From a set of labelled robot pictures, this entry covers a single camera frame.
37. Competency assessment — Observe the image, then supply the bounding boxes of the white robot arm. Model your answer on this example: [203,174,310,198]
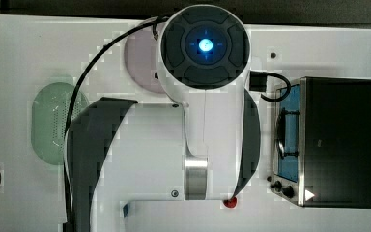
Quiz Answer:
[63,5,261,232]

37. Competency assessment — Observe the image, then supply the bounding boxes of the pale purple round plate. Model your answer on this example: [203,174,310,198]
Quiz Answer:
[124,29,164,94]

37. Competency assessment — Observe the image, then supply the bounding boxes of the red toy strawberry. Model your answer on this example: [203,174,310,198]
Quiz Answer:
[223,197,238,209]

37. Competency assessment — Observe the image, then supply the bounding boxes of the green perforated colander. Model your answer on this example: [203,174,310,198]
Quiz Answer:
[31,82,74,165]

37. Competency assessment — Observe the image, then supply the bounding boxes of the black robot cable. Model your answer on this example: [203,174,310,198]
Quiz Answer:
[62,15,169,232]

